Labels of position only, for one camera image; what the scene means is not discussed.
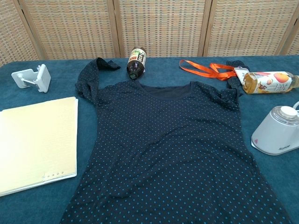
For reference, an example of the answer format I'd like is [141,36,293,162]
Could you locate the white small appliance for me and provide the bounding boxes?
[251,105,299,156]

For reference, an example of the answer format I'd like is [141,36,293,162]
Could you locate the navy dotted t-shirt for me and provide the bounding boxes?
[59,57,292,224]

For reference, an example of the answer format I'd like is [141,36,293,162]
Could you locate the dark brown tea bottle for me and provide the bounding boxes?
[126,47,147,81]

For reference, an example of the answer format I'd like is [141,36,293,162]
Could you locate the woven wooden folding screen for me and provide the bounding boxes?
[0,0,299,67]

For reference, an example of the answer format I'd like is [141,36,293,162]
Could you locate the white ID badge card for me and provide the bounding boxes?
[234,66,249,80]

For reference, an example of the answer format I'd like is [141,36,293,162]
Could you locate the white folding phone stand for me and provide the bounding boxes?
[11,64,51,93]

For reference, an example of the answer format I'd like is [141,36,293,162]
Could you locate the cream paper folder stack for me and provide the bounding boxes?
[0,97,79,197]

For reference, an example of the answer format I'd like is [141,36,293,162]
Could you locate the peach label tea bottle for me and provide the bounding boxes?
[242,71,299,95]

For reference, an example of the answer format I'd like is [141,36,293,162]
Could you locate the teal fabric table cover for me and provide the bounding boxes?
[0,55,299,224]

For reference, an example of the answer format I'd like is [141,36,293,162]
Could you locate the orange lanyard strap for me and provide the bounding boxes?
[179,59,237,82]

